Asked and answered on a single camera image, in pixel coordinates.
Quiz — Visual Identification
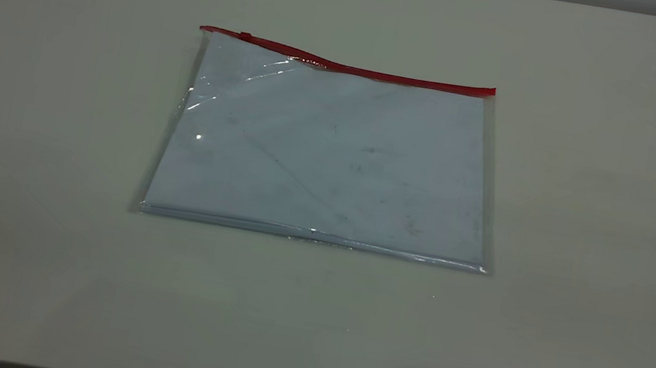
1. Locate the clear plastic bag red zipper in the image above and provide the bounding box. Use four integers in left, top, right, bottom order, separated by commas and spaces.
128, 17, 526, 278

